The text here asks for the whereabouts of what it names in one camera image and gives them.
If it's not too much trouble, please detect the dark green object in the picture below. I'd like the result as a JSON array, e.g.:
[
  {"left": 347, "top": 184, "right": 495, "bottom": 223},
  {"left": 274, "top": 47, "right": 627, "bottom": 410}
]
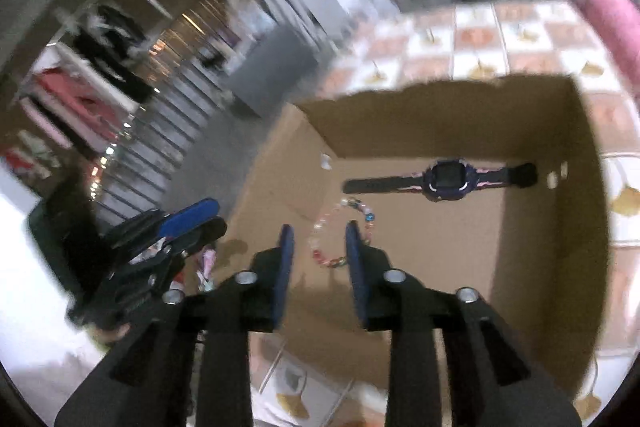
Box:
[{"left": 27, "top": 196, "right": 103, "bottom": 299}]

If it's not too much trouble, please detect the black hanging garment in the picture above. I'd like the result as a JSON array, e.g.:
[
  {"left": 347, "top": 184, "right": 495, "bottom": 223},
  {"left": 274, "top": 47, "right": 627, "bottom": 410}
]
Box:
[{"left": 74, "top": 3, "right": 157, "bottom": 104}]

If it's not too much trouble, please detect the purple smart watch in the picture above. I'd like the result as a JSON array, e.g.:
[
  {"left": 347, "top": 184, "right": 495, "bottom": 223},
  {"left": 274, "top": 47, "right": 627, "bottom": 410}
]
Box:
[{"left": 342, "top": 159, "right": 539, "bottom": 204}]

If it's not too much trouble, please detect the metal railing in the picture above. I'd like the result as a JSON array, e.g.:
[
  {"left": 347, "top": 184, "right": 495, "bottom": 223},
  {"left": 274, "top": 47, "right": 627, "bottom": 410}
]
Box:
[{"left": 89, "top": 0, "right": 281, "bottom": 228}]

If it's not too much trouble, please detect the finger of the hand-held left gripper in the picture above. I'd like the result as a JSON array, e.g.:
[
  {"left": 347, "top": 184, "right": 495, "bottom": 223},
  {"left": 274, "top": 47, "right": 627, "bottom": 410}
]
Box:
[
  {"left": 129, "top": 216, "right": 228, "bottom": 270},
  {"left": 105, "top": 198, "right": 222, "bottom": 253}
]

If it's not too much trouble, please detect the brown cardboard box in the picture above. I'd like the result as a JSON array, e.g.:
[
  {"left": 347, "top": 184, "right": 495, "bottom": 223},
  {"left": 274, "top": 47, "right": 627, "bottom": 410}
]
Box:
[{"left": 212, "top": 74, "right": 613, "bottom": 400}]

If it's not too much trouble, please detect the grey cabinet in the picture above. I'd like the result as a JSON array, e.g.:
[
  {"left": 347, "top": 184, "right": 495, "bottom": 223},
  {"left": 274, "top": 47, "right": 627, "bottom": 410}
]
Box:
[{"left": 227, "top": 24, "right": 322, "bottom": 118}]

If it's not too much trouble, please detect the pink floral blanket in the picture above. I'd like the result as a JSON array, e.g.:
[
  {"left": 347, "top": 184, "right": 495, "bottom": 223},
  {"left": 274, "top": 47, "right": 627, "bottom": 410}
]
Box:
[{"left": 556, "top": 0, "right": 640, "bottom": 98}]

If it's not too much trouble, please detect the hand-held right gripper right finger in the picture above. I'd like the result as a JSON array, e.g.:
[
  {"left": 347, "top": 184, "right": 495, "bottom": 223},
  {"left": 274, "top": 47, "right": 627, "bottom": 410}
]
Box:
[{"left": 345, "top": 221, "right": 583, "bottom": 427}]

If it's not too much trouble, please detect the multicolour bead bracelet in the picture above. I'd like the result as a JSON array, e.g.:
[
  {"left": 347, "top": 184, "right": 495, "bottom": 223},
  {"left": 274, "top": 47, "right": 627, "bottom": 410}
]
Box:
[{"left": 309, "top": 195, "right": 379, "bottom": 271}]

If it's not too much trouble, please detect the ginkgo print tablecloth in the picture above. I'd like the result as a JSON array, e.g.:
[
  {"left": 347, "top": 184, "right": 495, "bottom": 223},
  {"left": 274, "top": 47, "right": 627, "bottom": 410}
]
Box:
[{"left": 250, "top": 0, "right": 640, "bottom": 427}]

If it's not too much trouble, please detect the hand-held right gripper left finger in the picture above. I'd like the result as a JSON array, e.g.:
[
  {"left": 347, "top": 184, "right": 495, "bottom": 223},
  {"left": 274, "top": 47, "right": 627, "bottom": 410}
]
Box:
[{"left": 54, "top": 224, "right": 296, "bottom": 427}]

